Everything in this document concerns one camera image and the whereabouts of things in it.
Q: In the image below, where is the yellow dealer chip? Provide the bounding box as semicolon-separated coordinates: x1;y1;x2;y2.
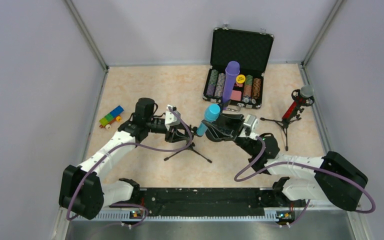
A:
235;74;246;84

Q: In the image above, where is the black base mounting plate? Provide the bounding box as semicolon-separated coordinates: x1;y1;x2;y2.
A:
126;187;306;217

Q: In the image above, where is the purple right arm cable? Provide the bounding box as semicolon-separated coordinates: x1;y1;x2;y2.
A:
234;136;377;229

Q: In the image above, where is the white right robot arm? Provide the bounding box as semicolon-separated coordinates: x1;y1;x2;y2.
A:
202;114;376;214

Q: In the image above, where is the red glitter microphone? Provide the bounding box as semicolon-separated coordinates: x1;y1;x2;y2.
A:
282;85;315;122

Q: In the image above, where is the black poker chip case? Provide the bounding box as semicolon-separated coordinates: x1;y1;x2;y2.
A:
202;27;275;109

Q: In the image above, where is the aluminium front rail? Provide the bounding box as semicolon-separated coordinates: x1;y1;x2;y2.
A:
51;188;296;240

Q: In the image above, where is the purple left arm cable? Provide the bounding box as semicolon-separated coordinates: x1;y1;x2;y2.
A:
66;106;194;229

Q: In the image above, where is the small tripod mic stand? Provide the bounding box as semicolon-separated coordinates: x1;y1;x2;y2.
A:
163;132;213;165

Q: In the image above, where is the colourful toy block car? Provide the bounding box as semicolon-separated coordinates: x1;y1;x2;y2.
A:
99;105;124;130

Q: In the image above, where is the cyan toy microphone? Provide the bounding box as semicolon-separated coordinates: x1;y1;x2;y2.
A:
196;103;221;137

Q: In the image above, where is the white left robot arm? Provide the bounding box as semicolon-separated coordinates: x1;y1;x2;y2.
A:
58;97;195;220

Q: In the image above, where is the purple toy microphone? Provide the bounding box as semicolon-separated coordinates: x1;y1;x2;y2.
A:
221;61;240;102

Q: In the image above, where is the purple green chip stack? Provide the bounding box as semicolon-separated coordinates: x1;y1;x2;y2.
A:
206;69;219;96

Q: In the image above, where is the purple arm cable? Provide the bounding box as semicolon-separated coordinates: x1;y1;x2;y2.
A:
66;106;194;229
234;136;377;229

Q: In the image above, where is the green red chip stack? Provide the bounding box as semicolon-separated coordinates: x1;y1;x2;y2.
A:
242;75;253;103

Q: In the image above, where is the orange black chip stack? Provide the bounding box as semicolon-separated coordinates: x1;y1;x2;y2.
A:
251;78;262;101

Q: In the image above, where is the round base clip mic stand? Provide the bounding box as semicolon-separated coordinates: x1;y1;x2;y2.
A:
215;100;234;115

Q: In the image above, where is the shock mount tripod mic stand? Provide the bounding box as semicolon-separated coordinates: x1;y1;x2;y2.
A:
260;85;315;151

